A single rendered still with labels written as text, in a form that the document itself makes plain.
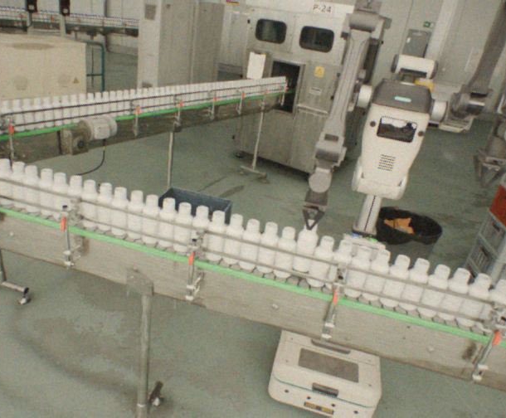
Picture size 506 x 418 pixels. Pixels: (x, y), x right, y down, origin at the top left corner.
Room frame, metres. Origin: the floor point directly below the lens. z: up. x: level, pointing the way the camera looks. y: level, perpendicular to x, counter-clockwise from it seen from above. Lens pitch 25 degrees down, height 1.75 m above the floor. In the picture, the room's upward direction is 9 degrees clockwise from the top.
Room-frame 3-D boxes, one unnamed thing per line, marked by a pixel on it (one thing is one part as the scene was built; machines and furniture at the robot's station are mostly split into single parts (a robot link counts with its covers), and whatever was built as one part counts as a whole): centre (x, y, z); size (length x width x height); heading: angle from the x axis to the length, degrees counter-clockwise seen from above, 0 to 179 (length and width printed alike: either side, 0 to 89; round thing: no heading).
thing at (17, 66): (4.73, 2.80, 0.59); 1.10 x 0.62 x 1.18; 152
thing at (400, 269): (1.06, -0.48, 1.08); 0.06 x 0.06 x 0.17
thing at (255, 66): (5.14, 0.21, 1.22); 0.23 x 0.04 x 0.32; 62
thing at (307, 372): (1.70, -0.54, 0.24); 0.68 x 0.53 x 0.41; 170
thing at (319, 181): (1.09, -0.19, 1.40); 0.12 x 0.09 x 0.12; 169
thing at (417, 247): (2.56, -1.09, 0.32); 0.45 x 0.45 x 0.64
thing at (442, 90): (10.16, -4.18, 0.50); 1.24 x 1.03 x 1.00; 83
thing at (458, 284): (1.04, -0.65, 1.08); 0.06 x 0.06 x 0.17
